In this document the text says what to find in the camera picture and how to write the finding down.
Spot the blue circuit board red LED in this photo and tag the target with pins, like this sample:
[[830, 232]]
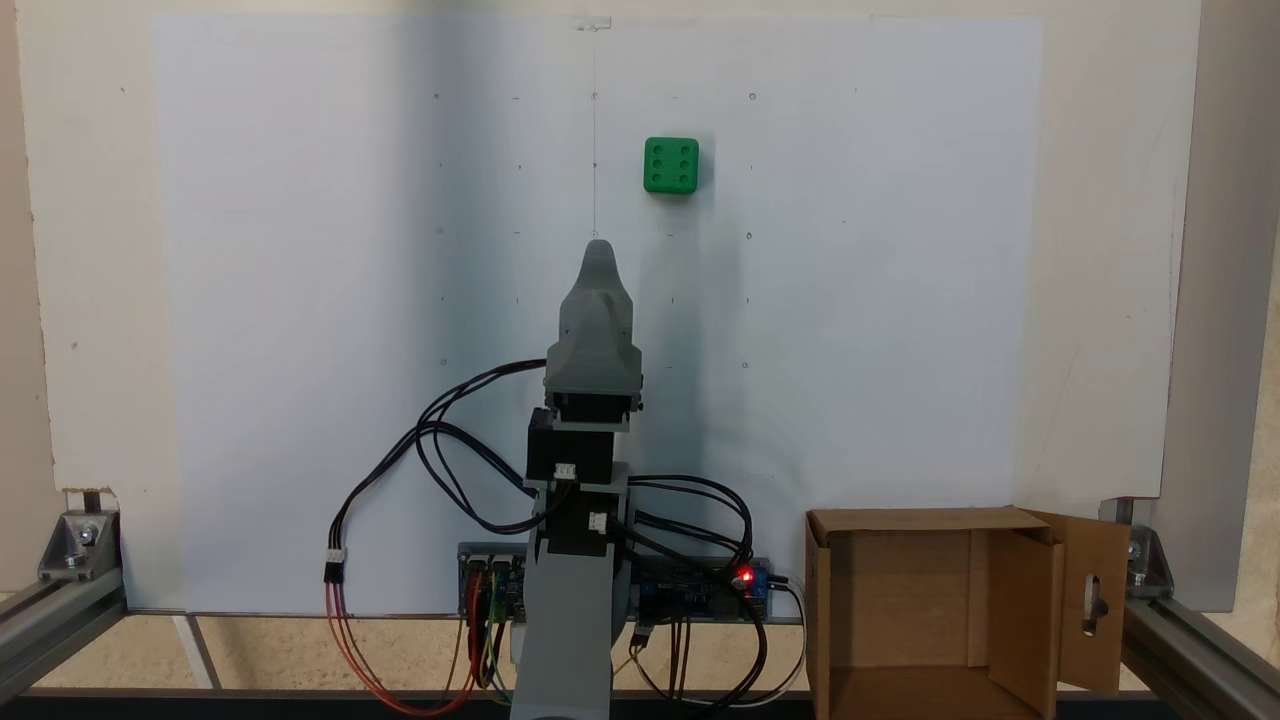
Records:
[[690, 590]]

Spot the clear tape strip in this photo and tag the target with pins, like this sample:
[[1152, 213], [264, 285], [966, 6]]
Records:
[[592, 23]]

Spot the metal corner bracket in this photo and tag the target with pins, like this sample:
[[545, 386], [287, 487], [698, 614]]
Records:
[[78, 545], [1145, 560]]

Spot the large white paper sheet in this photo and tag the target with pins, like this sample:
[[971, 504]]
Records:
[[300, 300]]

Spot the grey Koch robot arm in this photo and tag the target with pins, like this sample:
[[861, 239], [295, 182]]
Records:
[[567, 620]]

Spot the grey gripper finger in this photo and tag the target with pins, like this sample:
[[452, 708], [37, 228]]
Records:
[[596, 300]]

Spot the brown cardboard box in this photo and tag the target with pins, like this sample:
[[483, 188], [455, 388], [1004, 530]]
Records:
[[900, 610]]

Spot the green dice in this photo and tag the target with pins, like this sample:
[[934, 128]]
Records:
[[671, 166]]

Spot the aluminium frame rail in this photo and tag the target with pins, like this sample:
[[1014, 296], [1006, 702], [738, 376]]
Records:
[[1200, 660], [55, 620]]

